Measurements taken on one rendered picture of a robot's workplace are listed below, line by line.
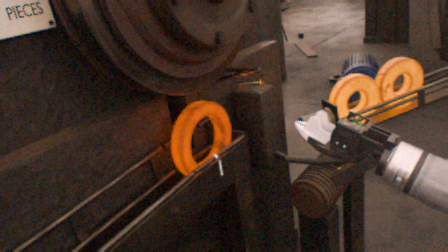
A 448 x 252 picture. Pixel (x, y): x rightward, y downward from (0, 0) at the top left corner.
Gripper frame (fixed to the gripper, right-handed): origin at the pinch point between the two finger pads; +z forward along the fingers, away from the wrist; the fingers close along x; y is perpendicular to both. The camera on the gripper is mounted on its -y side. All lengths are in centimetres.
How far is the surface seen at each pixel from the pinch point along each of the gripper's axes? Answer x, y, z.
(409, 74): -44.4, 4.0, -11.4
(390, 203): -82, -71, -21
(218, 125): 7.8, -4.5, 17.4
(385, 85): -37.6, 1.1, -7.5
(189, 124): 18.5, 0.7, 17.3
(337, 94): -24.6, -0.8, 1.2
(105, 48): 34.9, 20.8, 21.7
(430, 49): -261, -49, 10
